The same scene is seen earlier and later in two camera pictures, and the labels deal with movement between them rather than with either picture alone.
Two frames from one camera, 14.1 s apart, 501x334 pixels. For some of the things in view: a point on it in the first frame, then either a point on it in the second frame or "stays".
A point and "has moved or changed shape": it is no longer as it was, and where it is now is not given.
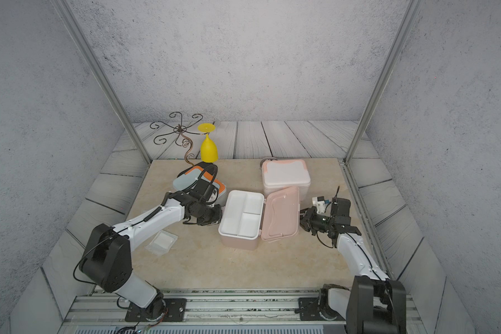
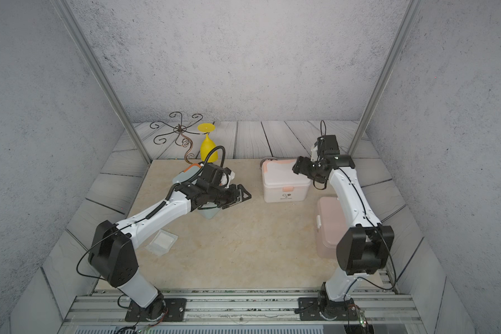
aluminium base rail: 220,312 stays
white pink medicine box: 277,174 stays
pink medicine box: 280,218 has moved or changed shape
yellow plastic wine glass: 209,149 stays
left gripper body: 209,216 → 224,196
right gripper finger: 304,219 → 302,165
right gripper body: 319,223 → 314,171
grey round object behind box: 268,158 stays
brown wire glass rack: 180,130 stays
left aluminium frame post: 65,12 stays
